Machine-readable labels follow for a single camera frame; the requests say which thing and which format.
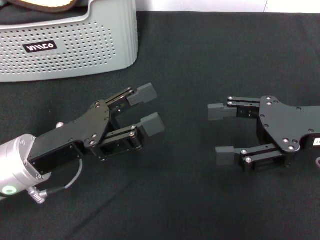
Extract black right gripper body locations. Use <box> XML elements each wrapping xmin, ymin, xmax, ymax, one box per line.
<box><xmin>254</xmin><ymin>95</ymin><xmax>320</xmax><ymax>169</ymax></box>

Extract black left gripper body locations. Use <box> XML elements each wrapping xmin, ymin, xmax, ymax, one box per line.
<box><xmin>28</xmin><ymin>99</ymin><xmax>119</xmax><ymax>177</ymax></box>

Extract grey yellow towel black edge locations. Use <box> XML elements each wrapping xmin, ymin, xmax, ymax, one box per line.
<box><xmin>9</xmin><ymin>0</ymin><xmax>80</xmax><ymax>15</ymax></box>

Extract black tablecloth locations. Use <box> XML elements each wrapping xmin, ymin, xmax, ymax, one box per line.
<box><xmin>0</xmin><ymin>10</ymin><xmax>320</xmax><ymax>240</ymax></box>

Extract grey perforated storage box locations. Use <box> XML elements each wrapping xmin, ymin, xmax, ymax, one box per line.
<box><xmin>0</xmin><ymin>0</ymin><xmax>139</xmax><ymax>83</ymax></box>

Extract black cloth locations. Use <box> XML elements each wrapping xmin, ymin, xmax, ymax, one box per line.
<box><xmin>0</xmin><ymin>0</ymin><xmax>89</xmax><ymax>26</ymax></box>

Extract left arm grey cable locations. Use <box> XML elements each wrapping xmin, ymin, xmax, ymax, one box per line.
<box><xmin>27</xmin><ymin>158</ymin><xmax>85</xmax><ymax>206</ymax></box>

